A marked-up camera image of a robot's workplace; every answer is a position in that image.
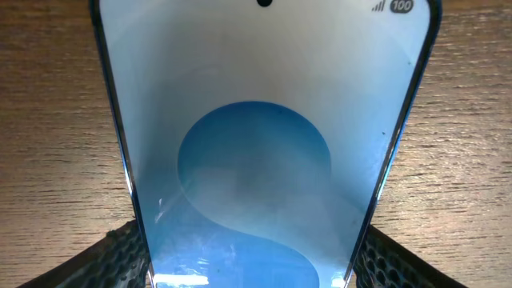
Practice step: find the blue Galaxy smartphone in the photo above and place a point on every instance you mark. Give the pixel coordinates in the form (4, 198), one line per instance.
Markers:
(257, 135)

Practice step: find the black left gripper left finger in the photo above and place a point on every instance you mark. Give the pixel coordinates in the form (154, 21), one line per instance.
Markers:
(119, 260)

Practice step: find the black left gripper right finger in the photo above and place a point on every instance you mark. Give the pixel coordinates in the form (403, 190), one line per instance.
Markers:
(383, 263)

